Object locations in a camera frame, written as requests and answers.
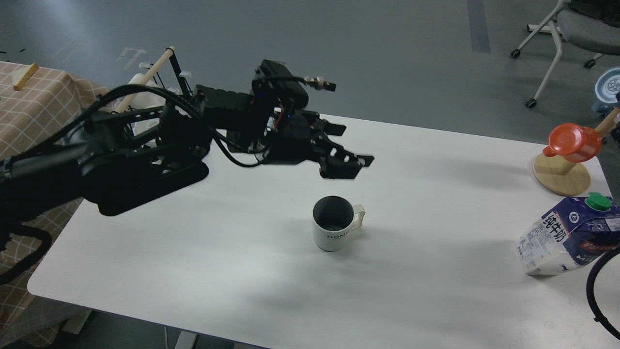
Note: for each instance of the wooden block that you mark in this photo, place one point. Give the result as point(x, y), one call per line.
point(21, 76)

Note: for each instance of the white ribbed mug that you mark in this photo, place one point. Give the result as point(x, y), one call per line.
point(334, 218)

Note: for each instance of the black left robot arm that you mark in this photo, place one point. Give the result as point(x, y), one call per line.
point(138, 143)

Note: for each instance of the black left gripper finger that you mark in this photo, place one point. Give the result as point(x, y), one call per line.
point(338, 163)
point(321, 130)

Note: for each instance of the black wire dish rack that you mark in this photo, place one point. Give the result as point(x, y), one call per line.
point(152, 79)

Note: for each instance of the blue white round object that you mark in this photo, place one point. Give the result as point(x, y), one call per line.
point(606, 90)

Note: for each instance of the orange plastic cup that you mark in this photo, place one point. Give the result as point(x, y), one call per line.
point(576, 144)

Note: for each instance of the checkered tablecloth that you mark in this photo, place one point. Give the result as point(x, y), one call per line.
point(40, 189)

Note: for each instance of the grey office chair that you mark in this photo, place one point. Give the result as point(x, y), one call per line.
point(592, 25)

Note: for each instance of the blue white milk carton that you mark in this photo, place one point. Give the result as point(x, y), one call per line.
point(574, 233)

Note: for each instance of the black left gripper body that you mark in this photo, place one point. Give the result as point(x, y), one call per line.
point(291, 145)

